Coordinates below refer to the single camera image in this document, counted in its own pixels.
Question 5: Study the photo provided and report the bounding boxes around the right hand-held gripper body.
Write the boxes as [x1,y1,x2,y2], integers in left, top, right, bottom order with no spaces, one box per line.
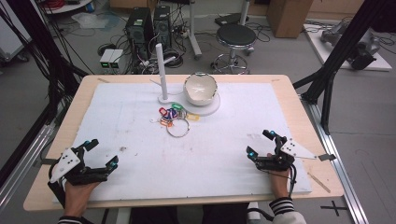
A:
[256,135,318,172]

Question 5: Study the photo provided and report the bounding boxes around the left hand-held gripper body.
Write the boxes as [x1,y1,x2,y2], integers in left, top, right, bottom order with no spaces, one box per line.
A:
[49,145,110,187]

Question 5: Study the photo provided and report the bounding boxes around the key ring with colourful tags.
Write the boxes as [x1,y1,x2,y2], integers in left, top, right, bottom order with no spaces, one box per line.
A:
[148,102,201,139]

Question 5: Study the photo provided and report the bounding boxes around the person's left hand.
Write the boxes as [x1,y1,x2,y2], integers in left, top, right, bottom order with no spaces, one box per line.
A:
[63,181,101,218]

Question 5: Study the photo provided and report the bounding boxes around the person's right hand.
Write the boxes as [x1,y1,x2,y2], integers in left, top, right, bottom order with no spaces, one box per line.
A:
[267,167,294,201]

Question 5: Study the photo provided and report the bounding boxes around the thin wooden stick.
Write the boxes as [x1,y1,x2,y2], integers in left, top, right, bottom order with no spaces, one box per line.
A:
[307,171,332,194]

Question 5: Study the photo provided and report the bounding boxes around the white foam board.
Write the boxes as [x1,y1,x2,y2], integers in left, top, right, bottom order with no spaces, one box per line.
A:
[51,81,313,203]

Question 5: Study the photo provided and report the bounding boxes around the white ceramic bowl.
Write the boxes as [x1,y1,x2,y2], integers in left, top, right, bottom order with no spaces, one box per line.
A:
[182,72,219,106]

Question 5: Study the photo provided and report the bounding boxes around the small white box green display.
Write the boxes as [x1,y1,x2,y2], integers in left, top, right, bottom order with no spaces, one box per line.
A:
[108,49,124,70]
[99,49,115,70]

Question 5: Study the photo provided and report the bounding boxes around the person's legs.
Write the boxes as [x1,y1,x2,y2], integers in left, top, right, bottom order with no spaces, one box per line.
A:
[130,203,250,224]

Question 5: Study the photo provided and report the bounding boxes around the black round stool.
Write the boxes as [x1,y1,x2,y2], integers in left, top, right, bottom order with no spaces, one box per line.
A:
[210,23,259,76]

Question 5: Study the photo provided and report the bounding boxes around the grey robot device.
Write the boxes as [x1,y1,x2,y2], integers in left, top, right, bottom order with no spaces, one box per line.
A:
[319,21,381,71]

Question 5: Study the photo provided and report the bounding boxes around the brown cardboard box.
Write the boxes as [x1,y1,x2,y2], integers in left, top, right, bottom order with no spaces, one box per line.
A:
[266,0,315,39]

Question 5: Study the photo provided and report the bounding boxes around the white floor platform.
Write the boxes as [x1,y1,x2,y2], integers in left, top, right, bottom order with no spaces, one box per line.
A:
[303,22,393,72]

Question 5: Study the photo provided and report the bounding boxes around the flat black pad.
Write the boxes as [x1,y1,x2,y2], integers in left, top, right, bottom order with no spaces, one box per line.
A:
[214,12,250,28]

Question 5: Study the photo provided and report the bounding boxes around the clear plastic bag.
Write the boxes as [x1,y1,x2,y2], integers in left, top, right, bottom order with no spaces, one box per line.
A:
[70,11,110,31]

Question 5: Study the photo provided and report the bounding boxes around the white table leg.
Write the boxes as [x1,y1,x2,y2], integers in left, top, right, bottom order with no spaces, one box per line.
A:
[188,0,204,61]

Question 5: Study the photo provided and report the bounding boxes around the black computer tower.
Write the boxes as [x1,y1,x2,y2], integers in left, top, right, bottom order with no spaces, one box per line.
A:
[152,5,173,49]
[125,7,154,61]

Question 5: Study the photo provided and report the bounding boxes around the white round table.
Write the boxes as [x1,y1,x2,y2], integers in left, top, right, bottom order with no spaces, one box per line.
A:
[42,0,95,15]

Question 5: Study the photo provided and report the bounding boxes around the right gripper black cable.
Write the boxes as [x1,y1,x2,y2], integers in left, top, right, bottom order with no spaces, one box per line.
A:
[269,167,299,199]

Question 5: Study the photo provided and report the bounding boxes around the silver metal rail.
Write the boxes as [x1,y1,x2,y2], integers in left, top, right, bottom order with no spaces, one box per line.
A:
[0,123,56,213]
[301,92,371,224]

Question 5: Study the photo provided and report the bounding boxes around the white stand with post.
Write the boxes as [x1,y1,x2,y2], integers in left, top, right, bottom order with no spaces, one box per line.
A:
[149,42,221,117]

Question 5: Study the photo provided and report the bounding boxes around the black metal frame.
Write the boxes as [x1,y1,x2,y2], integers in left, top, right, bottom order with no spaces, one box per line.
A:
[292,0,396,135]
[0,0,90,188]

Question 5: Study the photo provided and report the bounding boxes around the coiled black cable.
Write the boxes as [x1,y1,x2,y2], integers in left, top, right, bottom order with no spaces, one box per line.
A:
[163,49,185,69]

